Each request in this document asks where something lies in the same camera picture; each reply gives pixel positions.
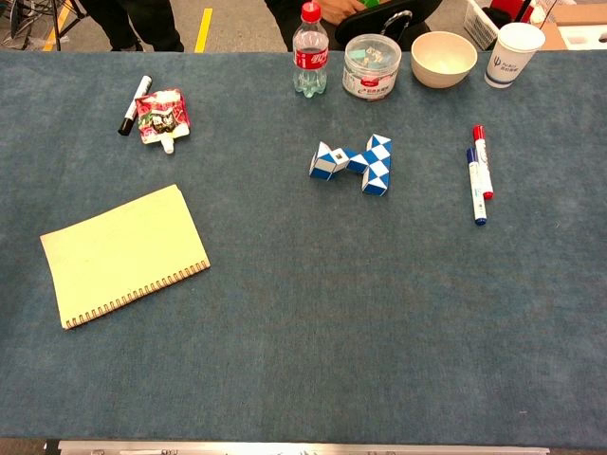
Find black tripod stand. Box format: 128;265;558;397
46;0;89;51

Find blue white snake puzzle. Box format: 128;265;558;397
308;133;394;196

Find aluminium table edge rail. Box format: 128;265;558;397
45;439;551;455

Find red snack pouch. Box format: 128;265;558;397
135;88;193;155

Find seated person in black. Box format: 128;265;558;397
263;0;442;52

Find clear red-capped cola bottle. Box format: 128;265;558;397
291;1;330;100

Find red box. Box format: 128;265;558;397
490;0;535;25

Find cream bowl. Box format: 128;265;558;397
410;30;479;90

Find black whiteboard marker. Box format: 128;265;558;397
117;75;153;137

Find yellow spiral notebook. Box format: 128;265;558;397
39;184;212;331

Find clear jar of binder clips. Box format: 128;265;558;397
341;33;403;101

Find blue felt table cloth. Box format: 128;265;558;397
0;49;607;449

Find blue whiteboard marker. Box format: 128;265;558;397
466;147;488;227

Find white plastic basket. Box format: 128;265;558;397
463;0;551;51

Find white paper cup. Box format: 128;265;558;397
484;22;547;90

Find cardboard box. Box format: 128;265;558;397
540;3;607;51

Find standing person black trousers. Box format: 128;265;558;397
78;0;185;53

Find silver carabiner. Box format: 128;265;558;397
381;9;414;42

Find black bag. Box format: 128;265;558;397
334;0;445;48

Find red whiteboard marker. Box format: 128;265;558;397
471;124;495;201

